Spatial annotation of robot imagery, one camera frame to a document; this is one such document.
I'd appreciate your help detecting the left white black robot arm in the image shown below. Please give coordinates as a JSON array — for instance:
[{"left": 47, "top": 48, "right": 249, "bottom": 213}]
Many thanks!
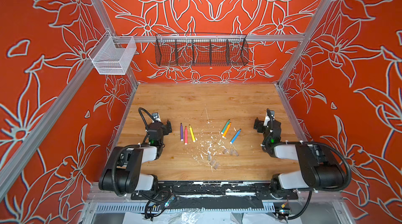
[{"left": 98, "top": 121, "right": 172, "bottom": 197}]

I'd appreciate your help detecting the orange marker pen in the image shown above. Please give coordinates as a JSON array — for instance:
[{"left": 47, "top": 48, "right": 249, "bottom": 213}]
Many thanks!
[{"left": 223, "top": 122, "right": 231, "bottom": 138}]

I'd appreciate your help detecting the purple marker pen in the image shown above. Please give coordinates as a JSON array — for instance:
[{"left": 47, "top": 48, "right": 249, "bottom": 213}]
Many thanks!
[{"left": 180, "top": 123, "right": 184, "bottom": 141}]

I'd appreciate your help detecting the pink marker pen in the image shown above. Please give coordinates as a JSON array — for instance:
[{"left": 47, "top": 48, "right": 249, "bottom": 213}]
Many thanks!
[{"left": 184, "top": 126, "right": 188, "bottom": 145}]

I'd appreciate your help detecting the yellow marker pen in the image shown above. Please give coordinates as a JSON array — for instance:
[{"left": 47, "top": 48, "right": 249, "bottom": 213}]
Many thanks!
[{"left": 189, "top": 125, "right": 196, "bottom": 142}]

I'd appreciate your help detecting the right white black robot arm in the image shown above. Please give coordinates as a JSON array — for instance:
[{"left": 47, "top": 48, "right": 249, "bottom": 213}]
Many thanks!
[{"left": 253, "top": 118, "right": 352, "bottom": 198}]

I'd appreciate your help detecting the black wire basket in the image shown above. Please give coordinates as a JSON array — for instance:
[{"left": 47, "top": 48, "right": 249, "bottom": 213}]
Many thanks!
[{"left": 155, "top": 32, "right": 249, "bottom": 67}]

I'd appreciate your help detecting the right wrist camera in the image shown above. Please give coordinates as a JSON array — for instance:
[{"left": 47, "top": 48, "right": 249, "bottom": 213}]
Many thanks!
[{"left": 263, "top": 109, "right": 275, "bottom": 127}]

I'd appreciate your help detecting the green marker pen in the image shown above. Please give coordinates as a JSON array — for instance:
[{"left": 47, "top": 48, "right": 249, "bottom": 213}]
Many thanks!
[{"left": 220, "top": 119, "right": 230, "bottom": 135}]

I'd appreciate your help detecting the base cable bundle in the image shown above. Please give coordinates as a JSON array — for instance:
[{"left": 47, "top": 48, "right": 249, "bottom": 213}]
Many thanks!
[
  {"left": 138, "top": 190, "right": 175, "bottom": 221},
  {"left": 272, "top": 191, "right": 313, "bottom": 224}
]

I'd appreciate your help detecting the right base cable bundle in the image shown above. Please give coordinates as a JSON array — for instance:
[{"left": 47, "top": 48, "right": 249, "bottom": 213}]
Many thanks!
[{"left": 272, "top": 191, "right": 313, "bottom": 224}]

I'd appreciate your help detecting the white mesh basket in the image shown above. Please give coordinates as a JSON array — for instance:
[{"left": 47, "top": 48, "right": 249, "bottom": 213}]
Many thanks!
[{"left": 88, "top": 30, "right": 137, "bottom": 75}]

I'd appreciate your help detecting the blue marker pen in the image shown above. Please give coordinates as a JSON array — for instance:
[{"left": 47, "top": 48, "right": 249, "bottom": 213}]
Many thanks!
[{"left": 230, "top": 129, "right": 241, "bottom": 144}]

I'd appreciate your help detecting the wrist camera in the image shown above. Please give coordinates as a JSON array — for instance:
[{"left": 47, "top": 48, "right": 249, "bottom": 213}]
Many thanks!
[
  {"left": 263, "top": 109, "right": 275, "bottom": 127},
  {"left": 151, "top": 113, "right": 161, "bottom": 122}
]

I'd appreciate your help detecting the left base cable bundle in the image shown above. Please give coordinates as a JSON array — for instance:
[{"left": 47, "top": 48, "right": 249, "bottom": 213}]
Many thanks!
[{"left": 138, "top": 190, "right": 175, "bottom": 221}]

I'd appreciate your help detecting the grey slotted cable duct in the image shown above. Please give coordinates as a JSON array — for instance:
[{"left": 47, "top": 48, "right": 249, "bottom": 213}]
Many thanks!
[{"left": 93, "top": 202, "right": 275, "bottom": 214}]

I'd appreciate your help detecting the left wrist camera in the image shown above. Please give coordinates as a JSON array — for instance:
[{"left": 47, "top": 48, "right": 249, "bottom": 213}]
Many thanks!
[{"left": 151, "top": 113, "right": 161, "bottom": 122}]

